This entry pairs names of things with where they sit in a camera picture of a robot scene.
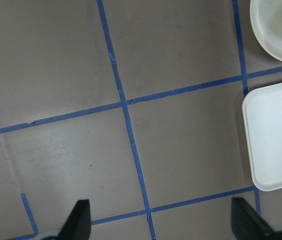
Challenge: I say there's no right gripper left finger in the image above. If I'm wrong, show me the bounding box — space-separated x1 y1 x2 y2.
56 199 92 240

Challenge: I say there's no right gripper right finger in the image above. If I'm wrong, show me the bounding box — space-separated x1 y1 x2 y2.
231 197 276 240

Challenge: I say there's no cream rectangular tray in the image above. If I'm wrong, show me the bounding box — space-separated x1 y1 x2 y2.
242 83 282 192

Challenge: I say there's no cream round plate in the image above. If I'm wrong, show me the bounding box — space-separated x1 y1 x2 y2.
249 0 282 61

